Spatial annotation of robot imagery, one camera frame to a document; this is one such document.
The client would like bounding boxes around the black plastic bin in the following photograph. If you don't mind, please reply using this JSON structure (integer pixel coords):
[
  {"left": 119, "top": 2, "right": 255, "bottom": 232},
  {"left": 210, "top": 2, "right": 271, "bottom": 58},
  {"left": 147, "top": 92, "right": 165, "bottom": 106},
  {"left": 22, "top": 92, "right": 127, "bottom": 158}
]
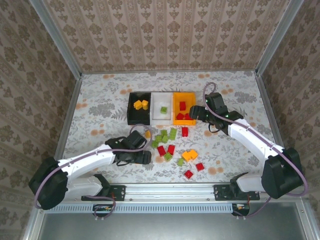
[{"left": 126, "top": 91, "right": 153, "bottom": 126}]

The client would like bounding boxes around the white plastic bin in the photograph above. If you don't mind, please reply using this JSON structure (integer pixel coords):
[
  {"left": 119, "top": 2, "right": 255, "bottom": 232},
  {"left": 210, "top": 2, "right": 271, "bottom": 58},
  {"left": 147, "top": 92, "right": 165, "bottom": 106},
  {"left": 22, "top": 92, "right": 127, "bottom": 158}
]
[{"left": 150, "top": 91, "right": 175, "bottom": 126}]

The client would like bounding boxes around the orange plastic bin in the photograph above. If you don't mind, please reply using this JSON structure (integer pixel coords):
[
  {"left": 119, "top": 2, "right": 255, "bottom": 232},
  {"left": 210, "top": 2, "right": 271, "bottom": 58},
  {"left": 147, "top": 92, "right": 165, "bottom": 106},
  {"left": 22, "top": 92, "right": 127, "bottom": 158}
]
[{"left": 172, "top": 91, "right": 197, "bottom": 127}]

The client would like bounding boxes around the floral printed tablecloth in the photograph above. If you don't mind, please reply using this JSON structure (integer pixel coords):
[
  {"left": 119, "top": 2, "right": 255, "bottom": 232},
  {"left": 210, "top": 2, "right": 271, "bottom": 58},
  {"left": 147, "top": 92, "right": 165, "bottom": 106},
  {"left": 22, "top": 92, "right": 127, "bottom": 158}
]
[{"left": 62, "top": 70, "right": 288, "bottom": 183}]

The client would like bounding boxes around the grey metal plate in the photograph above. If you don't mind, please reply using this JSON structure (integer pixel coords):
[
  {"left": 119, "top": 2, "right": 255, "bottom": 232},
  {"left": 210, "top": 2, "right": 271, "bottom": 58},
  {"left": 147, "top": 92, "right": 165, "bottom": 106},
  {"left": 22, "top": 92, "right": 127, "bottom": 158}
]
[{"left": 37, "top": 202, "right": 310, "bottom": 240}]

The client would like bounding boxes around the aluminium frame rail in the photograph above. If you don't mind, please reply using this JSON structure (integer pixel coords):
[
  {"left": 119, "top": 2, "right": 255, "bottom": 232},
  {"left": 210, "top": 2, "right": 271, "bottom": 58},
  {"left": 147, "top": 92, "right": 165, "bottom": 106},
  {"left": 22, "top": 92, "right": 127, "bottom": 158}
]
[
  {"left": 53, "top": 73, "right": 83, "bottom": 161},
  {"left": 81, "top": 69, "right": 258, "bottom": 75},
  {"left": 254, "top": 71, "right": 296, "bottom": 181}
]

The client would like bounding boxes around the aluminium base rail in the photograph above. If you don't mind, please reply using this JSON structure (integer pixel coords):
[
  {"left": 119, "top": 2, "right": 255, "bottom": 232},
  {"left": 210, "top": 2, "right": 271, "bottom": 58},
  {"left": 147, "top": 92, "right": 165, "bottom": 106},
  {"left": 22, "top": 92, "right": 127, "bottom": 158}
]
[{"left": 109, "top": 183, "right": 218, "bottom": 201}]

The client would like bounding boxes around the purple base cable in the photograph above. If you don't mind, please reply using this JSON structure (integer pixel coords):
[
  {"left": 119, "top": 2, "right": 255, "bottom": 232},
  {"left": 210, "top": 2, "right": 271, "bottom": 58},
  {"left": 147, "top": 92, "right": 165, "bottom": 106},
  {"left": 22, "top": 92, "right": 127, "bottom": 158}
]
[
  {"left": 232, "top": 196, "right": 273, "bottom": 220},
  {"left": 82, "top": 194, "right": 117, "bottom": 221}
]

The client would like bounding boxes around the slotted white cable duct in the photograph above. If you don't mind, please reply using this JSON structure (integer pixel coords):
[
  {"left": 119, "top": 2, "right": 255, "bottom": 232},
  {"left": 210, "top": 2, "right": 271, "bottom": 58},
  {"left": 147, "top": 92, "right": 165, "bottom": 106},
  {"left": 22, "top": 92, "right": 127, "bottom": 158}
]
[{"left": 46, "top": 202, "right": 235, "bottom": 214}]

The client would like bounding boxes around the aluminium frame post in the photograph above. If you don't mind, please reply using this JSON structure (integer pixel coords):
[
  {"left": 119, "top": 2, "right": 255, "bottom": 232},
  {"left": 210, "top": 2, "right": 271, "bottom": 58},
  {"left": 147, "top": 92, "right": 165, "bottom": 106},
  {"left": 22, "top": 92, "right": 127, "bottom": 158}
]
[
  {"left": 28, "top": 0, "right": 83, "bottom": 79},
  {"left": 254, "top": 0, "right": 305, "bottom": 76}
]

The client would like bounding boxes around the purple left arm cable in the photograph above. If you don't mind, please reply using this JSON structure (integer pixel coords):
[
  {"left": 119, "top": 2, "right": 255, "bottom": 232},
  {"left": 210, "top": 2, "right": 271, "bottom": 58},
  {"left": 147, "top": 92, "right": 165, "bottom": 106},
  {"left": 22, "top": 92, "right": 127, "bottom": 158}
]
[{"left": 34, "top": 124, "right": 152, "bottom": 210}]

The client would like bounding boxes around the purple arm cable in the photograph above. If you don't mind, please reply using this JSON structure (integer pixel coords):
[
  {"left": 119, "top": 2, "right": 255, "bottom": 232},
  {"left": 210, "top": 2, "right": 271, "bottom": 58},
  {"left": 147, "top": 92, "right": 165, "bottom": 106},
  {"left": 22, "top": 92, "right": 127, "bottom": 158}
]
[
  {"left": 34, "top": 124, "right": 152, "bottom": 210},
  {"left": 202, "top": 81, "right": 309, "bottom": 199}
]

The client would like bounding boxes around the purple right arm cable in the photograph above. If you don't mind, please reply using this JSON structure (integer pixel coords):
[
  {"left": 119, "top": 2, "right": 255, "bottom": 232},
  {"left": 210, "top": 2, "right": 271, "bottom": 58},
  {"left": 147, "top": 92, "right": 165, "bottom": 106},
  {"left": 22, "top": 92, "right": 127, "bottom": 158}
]
[{"left": 202, "top": 81, "right": 309, "bottom": 199}]

